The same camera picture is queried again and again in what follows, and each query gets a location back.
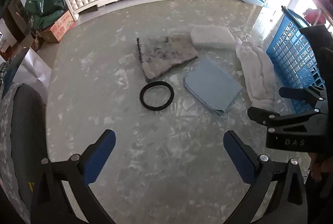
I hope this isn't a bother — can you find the dark grey chair back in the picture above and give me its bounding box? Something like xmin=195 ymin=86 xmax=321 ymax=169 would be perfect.
xmin=1 ymin=84 xmax=48 ymax=223

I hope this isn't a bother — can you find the silver paper bag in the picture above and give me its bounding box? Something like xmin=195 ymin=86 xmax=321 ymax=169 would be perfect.
xmin=1 ymin=47 xmax=51 ymax=104

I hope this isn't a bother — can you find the light blue cloth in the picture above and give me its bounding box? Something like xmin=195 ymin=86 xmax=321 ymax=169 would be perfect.
xmin=183 ymin=58 xmax=243 ymax=115

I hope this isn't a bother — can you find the white fluffy towel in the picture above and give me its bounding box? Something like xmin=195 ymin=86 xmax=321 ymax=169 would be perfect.
xmin=236 ymin=42 xmax=277 ymax=111

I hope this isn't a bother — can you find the black rubber ring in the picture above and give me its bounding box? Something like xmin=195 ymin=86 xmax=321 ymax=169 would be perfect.
xmin=139 ymin=81 xmax=175 ymax=112

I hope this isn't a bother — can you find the blue plastic laundry basket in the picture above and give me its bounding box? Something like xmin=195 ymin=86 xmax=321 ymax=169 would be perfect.
xmin=265 ymin=5 xmax=326 ymax=114

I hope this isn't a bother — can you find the green plastic bag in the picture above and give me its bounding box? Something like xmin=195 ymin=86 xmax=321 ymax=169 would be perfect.
xmin=24 ymin=0 xmax=66 ymax=31

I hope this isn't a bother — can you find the clothes drying rack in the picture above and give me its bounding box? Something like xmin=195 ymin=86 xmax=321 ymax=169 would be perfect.
xmin=304 ymin=0 xmax=332 ymax=30

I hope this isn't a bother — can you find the cardboard box red print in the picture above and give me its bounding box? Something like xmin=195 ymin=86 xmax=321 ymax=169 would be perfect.
xmin=38 ymin=10 xmax=75 ymax=44

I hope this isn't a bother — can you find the grey fuzzy mat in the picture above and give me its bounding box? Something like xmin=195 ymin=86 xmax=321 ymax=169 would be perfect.
xmin=137 ymin=34 xmax=199 ymax=82

